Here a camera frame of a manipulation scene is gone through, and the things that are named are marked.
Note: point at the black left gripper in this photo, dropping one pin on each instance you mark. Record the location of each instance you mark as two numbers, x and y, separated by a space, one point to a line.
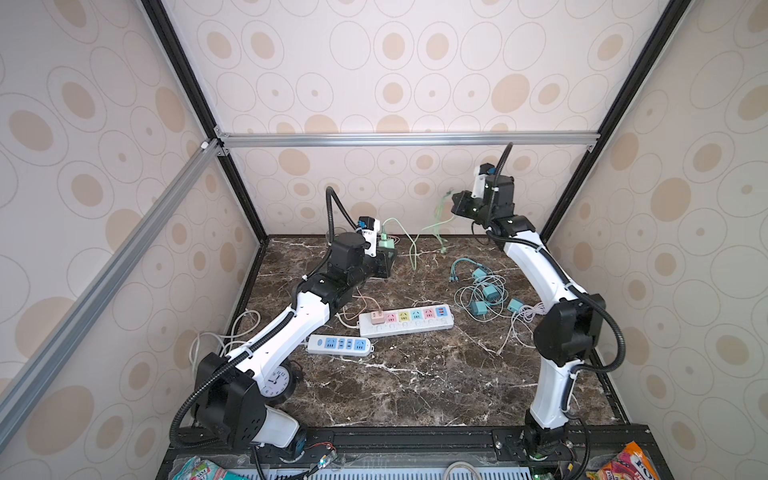
384 264

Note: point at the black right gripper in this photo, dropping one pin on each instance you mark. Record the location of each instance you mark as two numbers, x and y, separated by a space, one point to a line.
463 202

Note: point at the green charger plug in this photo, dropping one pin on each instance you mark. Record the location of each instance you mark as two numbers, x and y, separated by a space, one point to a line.
386 243

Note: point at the pink charger plug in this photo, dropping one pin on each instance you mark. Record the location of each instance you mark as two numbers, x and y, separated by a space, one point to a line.
377 318

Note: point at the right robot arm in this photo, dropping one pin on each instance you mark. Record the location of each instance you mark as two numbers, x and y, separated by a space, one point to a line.
572 320

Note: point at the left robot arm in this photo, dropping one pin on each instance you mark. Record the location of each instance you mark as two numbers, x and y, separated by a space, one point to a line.
228 405

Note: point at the multicolour white power strip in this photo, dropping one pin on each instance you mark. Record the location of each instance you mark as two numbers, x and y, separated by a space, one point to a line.
408 321

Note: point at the blue white power strip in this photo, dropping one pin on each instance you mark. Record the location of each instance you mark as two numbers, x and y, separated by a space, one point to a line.
339 345

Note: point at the teal charger plug centre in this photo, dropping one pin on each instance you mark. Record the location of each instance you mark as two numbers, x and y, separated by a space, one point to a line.
491 293

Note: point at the teal charger plug near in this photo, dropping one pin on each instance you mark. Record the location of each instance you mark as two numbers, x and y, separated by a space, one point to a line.
478 308

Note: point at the teal charger plug right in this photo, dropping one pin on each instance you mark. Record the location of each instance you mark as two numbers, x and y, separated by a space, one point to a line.
515 305

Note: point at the black alarm clock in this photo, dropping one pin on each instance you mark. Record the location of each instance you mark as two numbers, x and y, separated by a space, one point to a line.
282 382

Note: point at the green snack bag left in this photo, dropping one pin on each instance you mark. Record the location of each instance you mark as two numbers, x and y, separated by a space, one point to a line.
201 469

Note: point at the colourful snack bag right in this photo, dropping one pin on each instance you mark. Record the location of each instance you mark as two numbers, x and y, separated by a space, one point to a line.
629 464

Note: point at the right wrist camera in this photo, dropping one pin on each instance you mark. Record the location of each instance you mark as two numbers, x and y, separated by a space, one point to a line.
485 182

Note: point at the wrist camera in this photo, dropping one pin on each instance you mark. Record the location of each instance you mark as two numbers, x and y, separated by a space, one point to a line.
485 182
370 228

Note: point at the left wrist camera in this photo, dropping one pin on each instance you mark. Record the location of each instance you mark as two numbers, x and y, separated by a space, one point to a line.
370 228

